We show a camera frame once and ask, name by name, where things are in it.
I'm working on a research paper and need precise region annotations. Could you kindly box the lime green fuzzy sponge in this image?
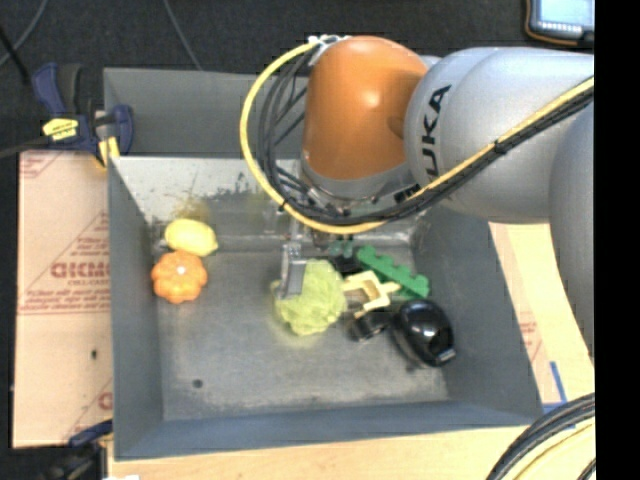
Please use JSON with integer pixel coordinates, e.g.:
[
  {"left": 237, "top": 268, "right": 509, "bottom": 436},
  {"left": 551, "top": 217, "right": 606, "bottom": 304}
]
[{"left": 269, "top": 259, "right": 349, "bottom": 337}]

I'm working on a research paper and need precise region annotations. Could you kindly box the black rounded plastic object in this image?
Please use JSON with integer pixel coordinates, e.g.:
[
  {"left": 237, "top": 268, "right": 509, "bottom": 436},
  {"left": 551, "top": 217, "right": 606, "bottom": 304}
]
[{"left": 391, "top": 298, "right": 458, "bottom": 369}]

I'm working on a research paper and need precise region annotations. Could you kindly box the orange toy pumpkin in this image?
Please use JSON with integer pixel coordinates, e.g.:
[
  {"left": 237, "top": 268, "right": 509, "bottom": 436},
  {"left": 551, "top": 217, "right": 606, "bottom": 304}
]
[{"left": 150, "top": 250, "right": 209, "bottom": 305}]

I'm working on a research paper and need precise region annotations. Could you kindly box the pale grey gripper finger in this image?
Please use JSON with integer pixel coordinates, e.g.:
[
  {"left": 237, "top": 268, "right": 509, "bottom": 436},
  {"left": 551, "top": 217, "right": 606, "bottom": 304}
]
[{"left": 277, "top": 243, "right": 308, "bottom": 301}]

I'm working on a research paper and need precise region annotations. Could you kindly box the green toy building block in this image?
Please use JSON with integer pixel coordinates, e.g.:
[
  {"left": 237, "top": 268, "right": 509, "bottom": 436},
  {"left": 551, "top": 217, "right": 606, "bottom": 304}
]
[{"left": 355, "top": 245, "right": 431, "bottom": 300}]

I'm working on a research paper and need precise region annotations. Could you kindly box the cream plastic toy piece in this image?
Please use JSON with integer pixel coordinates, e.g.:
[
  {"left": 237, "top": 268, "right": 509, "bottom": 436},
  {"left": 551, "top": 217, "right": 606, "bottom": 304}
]
[{"left": 341, "top": 269, "right": 402, "bottom": 315}]

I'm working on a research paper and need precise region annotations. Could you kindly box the brown cardboard board red print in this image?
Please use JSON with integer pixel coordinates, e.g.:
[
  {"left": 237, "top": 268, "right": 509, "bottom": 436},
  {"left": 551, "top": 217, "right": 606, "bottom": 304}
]
[{"left": 10, "top": 148, "right": 571, "bottom": 450}]

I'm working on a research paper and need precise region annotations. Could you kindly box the small black cylinder piece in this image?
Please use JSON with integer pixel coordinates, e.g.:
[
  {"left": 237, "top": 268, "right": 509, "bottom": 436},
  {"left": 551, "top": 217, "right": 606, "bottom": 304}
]
[{"left": 347, "top": 311, "right": 394, "bottom": 344}]

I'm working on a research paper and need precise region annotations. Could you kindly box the yellow toy lemon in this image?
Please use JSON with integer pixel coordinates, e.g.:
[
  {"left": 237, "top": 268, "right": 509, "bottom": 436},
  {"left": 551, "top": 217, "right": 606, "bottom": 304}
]
[{"left": 164, "top": 217, "right": 220, "bottom": 258}]

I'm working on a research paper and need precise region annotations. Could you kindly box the grey metal bin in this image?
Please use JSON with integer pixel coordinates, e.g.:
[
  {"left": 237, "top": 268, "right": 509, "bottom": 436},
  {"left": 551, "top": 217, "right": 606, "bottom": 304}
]
[{"left": 102, "top": 66, "right": 545, "bottom": 462}]

